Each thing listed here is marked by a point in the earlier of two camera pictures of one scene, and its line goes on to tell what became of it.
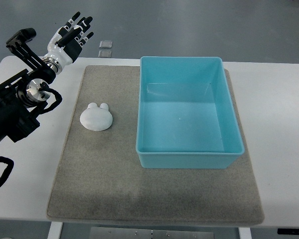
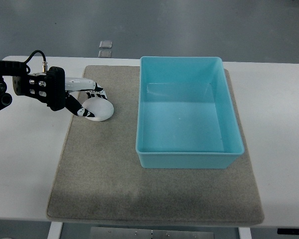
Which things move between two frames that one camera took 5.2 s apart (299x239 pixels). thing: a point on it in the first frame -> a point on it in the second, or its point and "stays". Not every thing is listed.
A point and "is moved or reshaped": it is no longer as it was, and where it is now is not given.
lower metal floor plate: (105, 54) stays
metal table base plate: (151, 233) stays
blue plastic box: (186, 118) stays
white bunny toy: (96, 118) is moved or reshaped
